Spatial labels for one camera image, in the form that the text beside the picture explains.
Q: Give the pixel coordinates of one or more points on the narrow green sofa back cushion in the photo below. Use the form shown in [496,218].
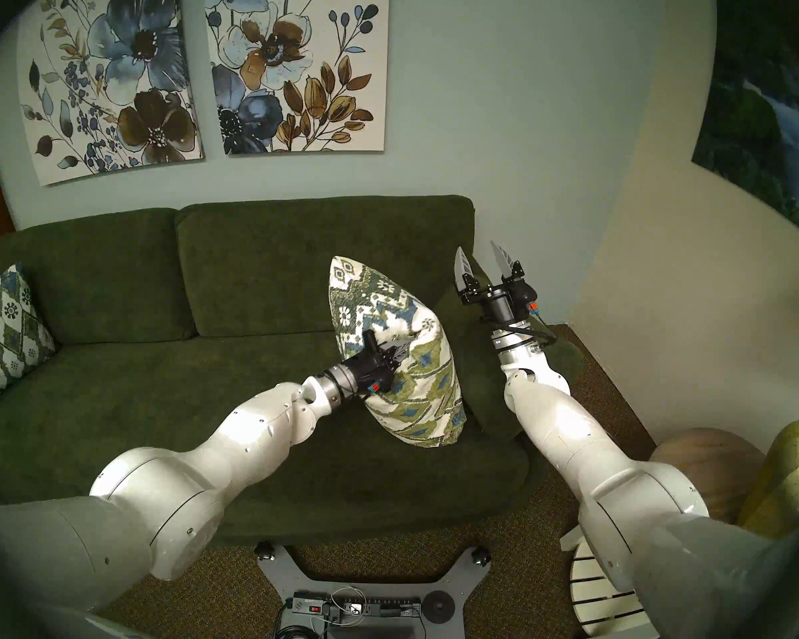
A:
[93,271]

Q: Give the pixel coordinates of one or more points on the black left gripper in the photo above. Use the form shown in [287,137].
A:
[366,378]

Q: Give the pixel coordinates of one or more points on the black power strip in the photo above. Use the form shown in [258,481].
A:
[386,606]

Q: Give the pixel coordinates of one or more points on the round wooden ball stool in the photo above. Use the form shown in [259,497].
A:
[712,464]

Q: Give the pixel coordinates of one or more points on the dark green fabric sofa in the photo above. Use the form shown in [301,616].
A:
[106,391]

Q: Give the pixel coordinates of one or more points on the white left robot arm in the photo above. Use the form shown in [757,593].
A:
[226,444]

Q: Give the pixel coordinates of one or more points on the gold metallic vase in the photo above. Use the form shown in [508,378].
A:
[792,471]

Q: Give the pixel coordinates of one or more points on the green white patterned cushion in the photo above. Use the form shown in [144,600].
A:
[10,331]
[426,391]

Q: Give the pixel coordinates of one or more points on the wide green sofa back cushion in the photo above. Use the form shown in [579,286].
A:
[273,258]

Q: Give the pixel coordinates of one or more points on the green sofa armrest bolster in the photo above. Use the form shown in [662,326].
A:
[479,378]

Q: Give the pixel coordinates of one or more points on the floral canvas with dark flowers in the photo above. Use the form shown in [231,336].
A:
[126,78]

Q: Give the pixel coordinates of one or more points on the waterfall landscape wall poster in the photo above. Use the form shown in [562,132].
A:
[766,118]

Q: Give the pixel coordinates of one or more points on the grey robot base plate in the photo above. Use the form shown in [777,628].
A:
[373,578]

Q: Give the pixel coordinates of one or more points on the white slatted chair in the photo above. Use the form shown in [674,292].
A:
[599,591]

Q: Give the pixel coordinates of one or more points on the black round base disc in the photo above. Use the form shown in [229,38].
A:
[437,606]

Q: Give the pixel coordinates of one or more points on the floral canvas with brown leaves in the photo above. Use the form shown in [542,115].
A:
[293,65]

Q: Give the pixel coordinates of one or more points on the black base knob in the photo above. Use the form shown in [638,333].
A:
[482,555]
[264,550]

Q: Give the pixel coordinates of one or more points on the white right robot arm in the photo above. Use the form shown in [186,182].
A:
[572,431]

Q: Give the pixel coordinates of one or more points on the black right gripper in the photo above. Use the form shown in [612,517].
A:
[506,301]

